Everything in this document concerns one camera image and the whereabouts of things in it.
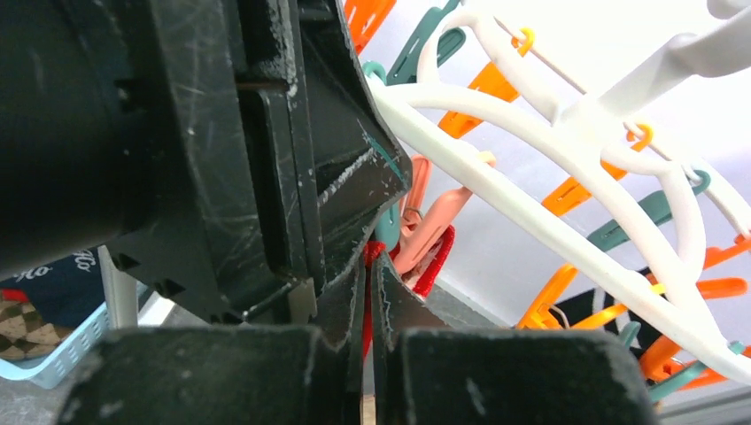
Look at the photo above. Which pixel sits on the red sock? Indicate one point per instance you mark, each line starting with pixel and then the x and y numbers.
pixel 420 279

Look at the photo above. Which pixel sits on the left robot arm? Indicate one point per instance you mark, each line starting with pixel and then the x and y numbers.
pixel 73 169

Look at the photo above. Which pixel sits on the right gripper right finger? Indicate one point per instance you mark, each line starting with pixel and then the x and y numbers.
pixel 429 373

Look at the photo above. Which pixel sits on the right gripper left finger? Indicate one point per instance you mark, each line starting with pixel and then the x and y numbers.
pixel 245 374

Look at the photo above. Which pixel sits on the silver white drying rack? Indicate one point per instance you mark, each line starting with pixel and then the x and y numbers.
pixel 122 298

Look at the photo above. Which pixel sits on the white clip hanger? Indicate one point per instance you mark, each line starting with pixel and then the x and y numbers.
pixel 648 195

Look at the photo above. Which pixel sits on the pink clothespin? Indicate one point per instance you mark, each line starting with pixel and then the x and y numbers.
pixel 418 232

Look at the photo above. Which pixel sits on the navy blue sock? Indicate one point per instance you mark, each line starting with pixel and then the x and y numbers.
pixel 65 292

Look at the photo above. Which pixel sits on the light blue plastic basket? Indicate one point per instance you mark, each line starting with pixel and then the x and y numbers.
pixel 49 371

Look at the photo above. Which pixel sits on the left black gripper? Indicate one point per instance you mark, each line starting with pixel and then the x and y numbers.
pixel 233 232

